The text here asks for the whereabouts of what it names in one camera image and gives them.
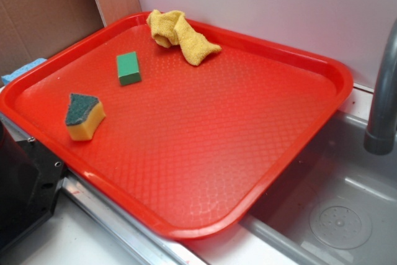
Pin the red plastic tray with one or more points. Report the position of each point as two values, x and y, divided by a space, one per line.
187 150

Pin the brown cardboard box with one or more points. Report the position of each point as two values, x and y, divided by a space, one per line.
32 29

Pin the green rectangular block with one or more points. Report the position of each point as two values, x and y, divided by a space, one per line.
128 69

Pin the grey plastic sink basin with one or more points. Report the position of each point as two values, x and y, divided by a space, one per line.
335 204

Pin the blue sponge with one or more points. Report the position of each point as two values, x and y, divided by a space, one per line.
6 79

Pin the yellow sponge green scrubber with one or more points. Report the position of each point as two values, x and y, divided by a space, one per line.
85 113

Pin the grey faucet spout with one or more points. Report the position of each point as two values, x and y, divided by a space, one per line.
380 133

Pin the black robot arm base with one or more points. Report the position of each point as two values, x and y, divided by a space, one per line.
31 177

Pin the yellow crumpled cloth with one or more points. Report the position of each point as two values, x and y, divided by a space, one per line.
171 28

